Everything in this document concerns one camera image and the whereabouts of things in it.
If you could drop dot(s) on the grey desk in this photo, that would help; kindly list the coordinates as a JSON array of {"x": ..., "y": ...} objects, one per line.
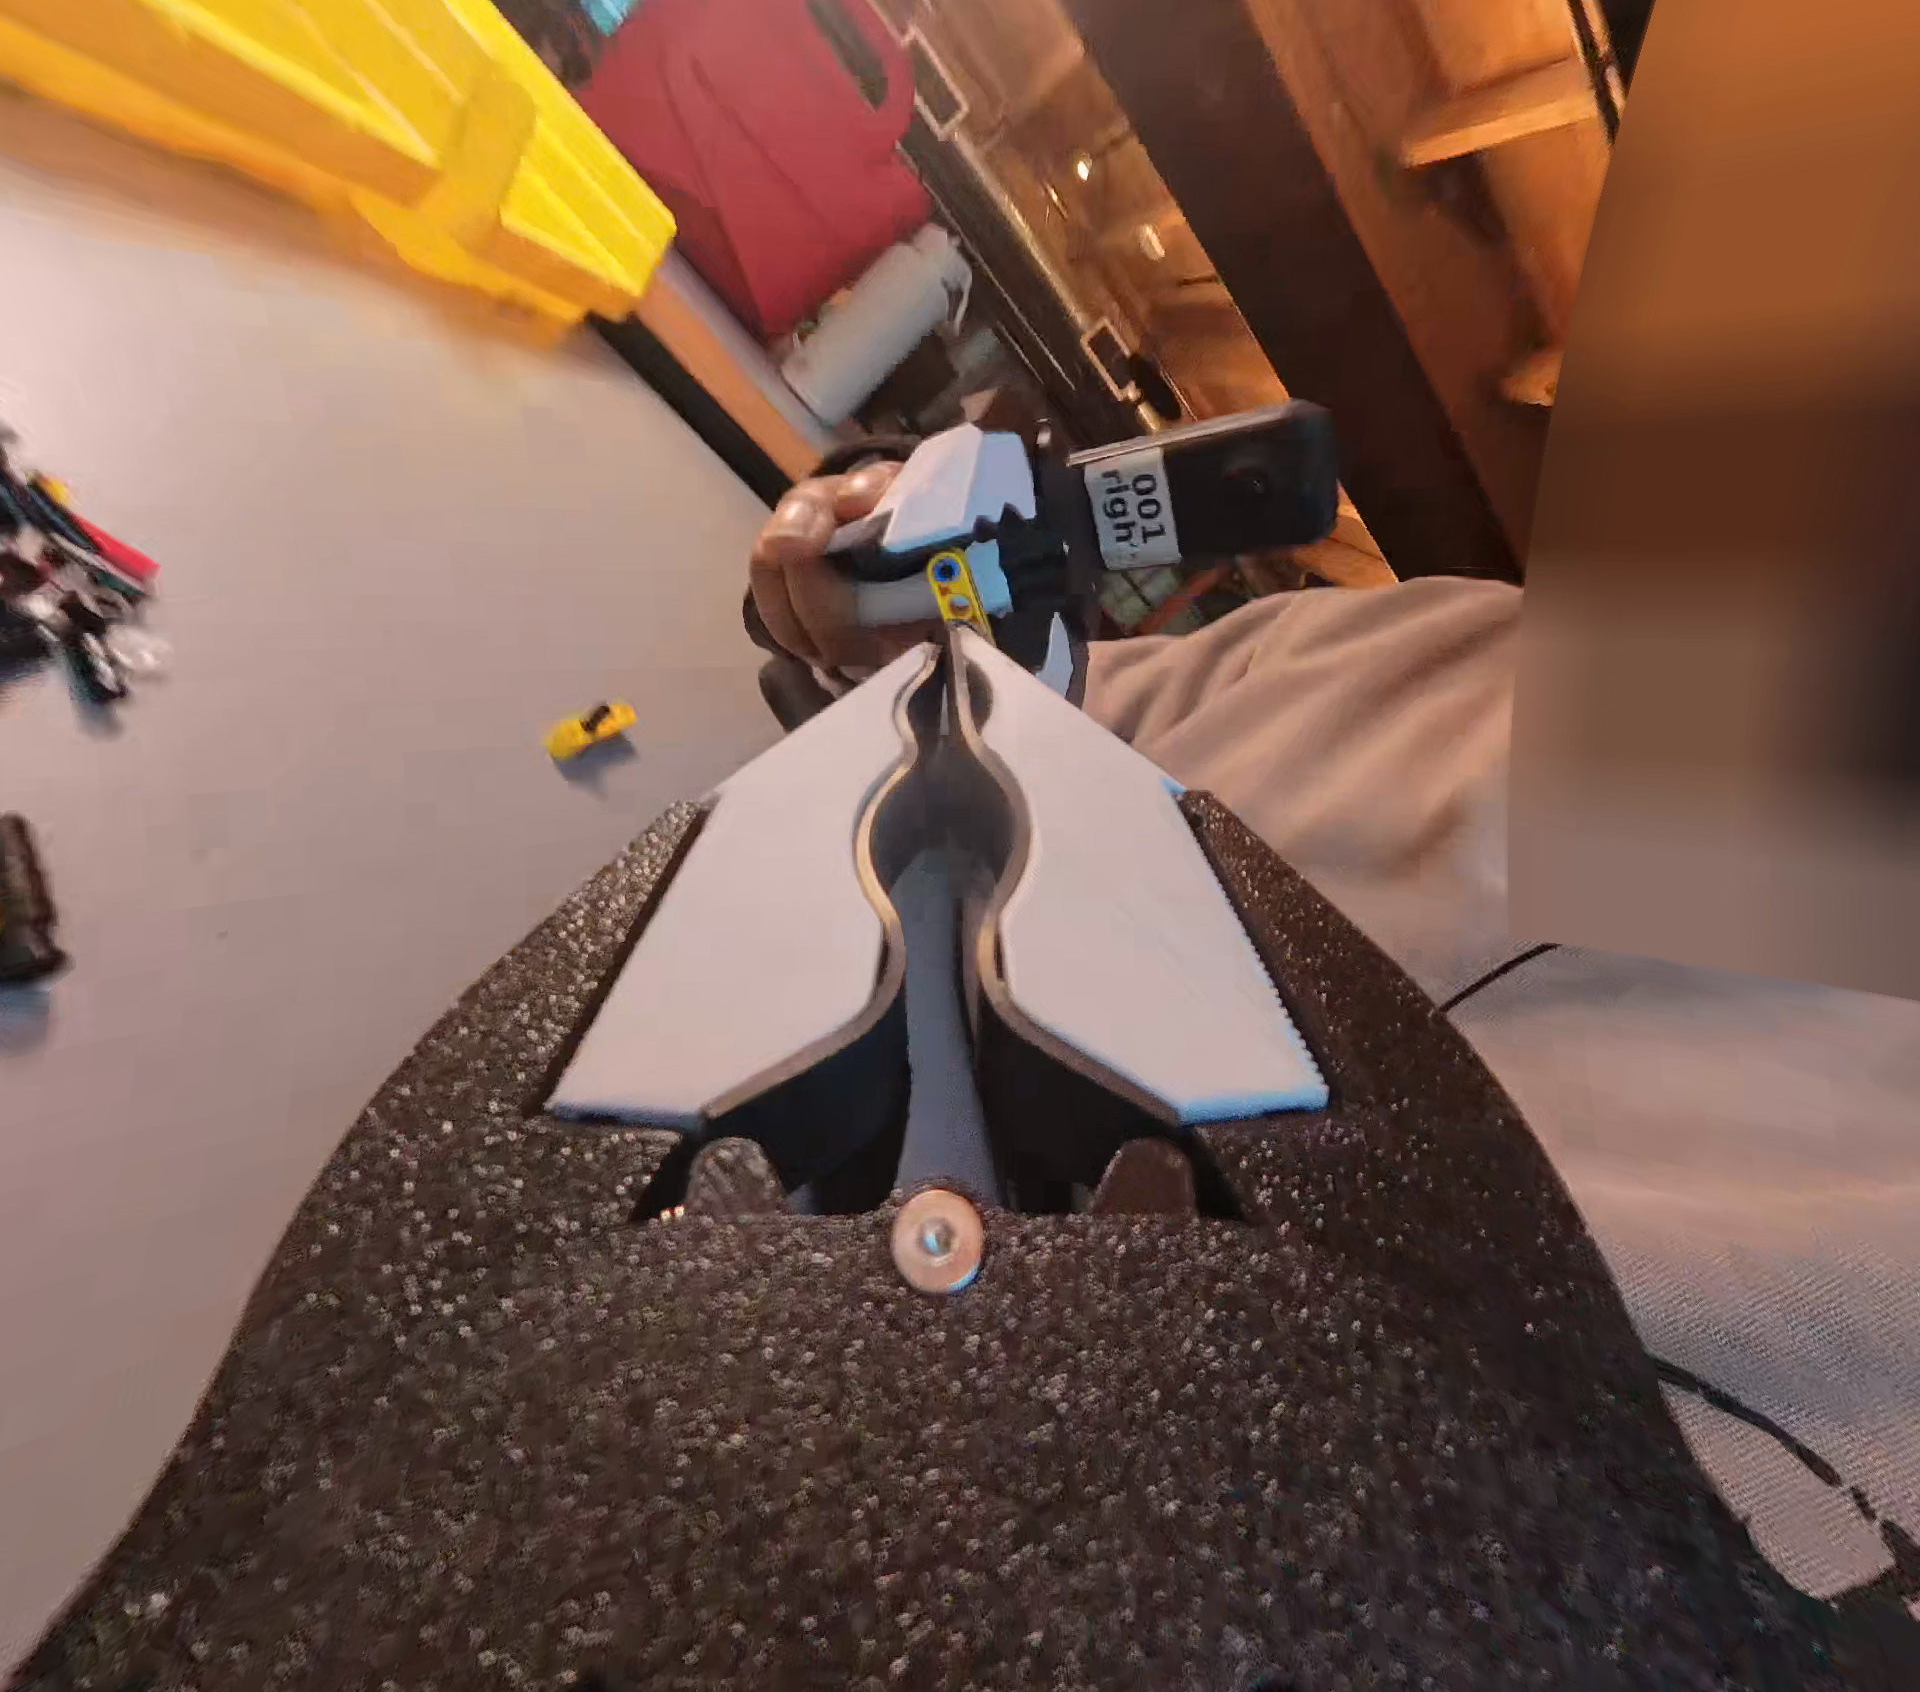
[{"x": 374, "y": 522}]

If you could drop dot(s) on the person's right hand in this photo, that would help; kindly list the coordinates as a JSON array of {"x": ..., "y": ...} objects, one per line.
[{"x": 803, "y": 566}]

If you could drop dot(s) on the white water bottle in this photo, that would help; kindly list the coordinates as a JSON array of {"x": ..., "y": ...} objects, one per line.
[{"x": 878, "y": 326}]

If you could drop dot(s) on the person's right forearm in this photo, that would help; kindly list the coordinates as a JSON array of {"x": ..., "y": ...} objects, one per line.
[{"x": 1321, "y": 703}]

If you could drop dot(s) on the long yellow holed beam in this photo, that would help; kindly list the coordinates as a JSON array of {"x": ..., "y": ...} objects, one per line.
[{"x": 956, "y": 590}]

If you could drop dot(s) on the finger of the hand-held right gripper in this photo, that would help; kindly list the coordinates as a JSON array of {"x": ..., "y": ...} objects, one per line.
[{"x": 939, "y": 492}]

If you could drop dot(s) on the red cardboard box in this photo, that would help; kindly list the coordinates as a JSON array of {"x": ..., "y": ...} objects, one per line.
[{"x": 765, "y": 132}]

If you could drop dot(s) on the person's beige sweatshirt torso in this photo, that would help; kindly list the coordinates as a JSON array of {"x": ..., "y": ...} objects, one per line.
[{"x": 1725, "y": 1196}]

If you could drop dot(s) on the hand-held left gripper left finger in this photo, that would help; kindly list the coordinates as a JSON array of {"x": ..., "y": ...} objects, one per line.
[{"x": 735, "y": 957}]

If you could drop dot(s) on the pile of small building pins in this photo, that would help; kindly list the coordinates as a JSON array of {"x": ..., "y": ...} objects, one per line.
[{"x": 68, "y": 590}]

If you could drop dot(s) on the yellow piece with black pins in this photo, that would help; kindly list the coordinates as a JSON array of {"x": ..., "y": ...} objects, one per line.
[{"x": 588, "y": 729}]

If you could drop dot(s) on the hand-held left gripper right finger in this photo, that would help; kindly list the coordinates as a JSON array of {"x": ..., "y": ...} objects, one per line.
[{"x": 1155, "y": 957}]

